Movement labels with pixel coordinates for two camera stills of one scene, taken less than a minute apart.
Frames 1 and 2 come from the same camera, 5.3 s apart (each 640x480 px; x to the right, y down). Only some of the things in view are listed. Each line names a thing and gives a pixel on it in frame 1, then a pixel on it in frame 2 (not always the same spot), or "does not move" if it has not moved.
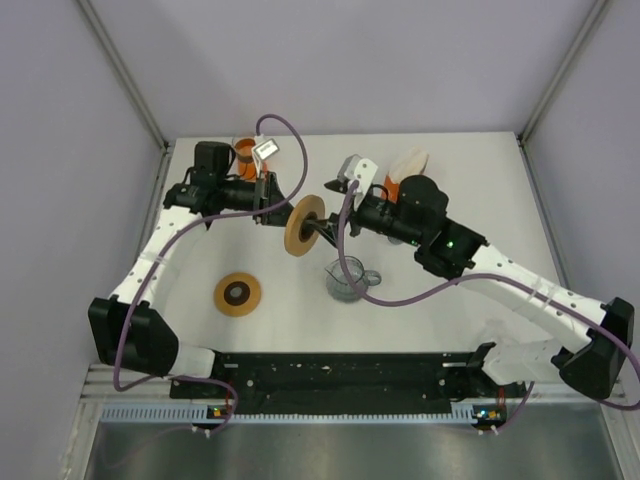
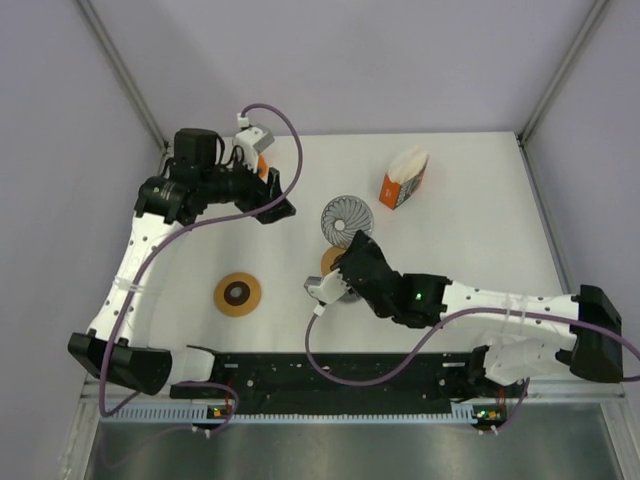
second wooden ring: (237, 294) does not move
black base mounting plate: (381, 378) does not move
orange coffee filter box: (405, 163) does not move
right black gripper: (329, 227) -> (361, 243)
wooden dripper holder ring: (306, 204) -> (328, 257)
